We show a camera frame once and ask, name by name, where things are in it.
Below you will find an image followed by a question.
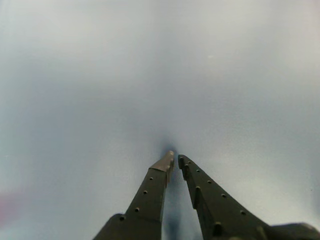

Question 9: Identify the gripper black left finger taped tip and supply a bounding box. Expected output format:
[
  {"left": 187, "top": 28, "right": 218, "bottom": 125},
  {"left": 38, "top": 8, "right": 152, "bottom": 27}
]
[{"left": 93, "top": 150, "right": 175, "bottom": 240}]

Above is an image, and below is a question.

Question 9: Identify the gripper black right finger with holes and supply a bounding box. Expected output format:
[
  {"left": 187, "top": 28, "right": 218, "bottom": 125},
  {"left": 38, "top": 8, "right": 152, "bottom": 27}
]
[{"left": 177, "top": 154, "right": 272, "bottom": 240}]

